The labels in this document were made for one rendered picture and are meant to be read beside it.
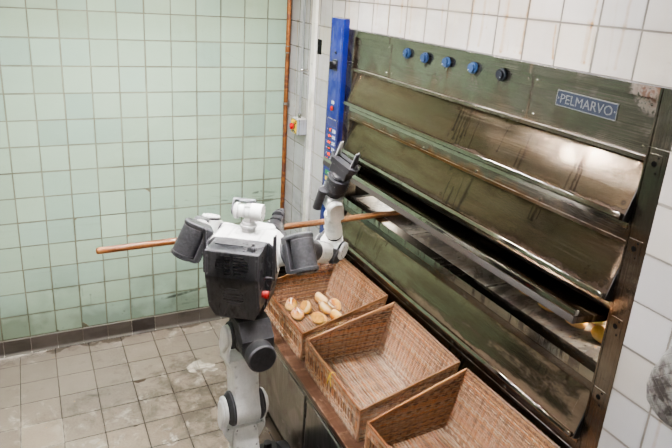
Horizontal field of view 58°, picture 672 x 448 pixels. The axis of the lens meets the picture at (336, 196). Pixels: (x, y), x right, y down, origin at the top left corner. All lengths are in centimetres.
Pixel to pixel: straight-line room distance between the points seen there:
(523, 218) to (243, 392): 131
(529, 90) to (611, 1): 42
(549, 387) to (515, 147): 86
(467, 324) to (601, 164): 95
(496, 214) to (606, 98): 63
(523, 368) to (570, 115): 95
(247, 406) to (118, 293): 188
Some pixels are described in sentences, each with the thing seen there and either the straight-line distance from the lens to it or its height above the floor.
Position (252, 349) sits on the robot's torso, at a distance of 235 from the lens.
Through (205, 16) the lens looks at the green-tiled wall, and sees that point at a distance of 395.
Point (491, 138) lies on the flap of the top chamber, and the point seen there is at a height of 180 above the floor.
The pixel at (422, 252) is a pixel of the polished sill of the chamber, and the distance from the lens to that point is 285.
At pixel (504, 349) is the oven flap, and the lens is 252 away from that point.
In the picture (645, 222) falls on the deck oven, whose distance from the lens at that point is 198.
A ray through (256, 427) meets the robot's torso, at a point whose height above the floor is 52.
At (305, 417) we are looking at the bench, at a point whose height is 42.
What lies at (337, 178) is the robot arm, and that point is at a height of 163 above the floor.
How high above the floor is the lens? 230
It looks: 19 degrees down
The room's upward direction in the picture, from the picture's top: 4 degrees clockwise
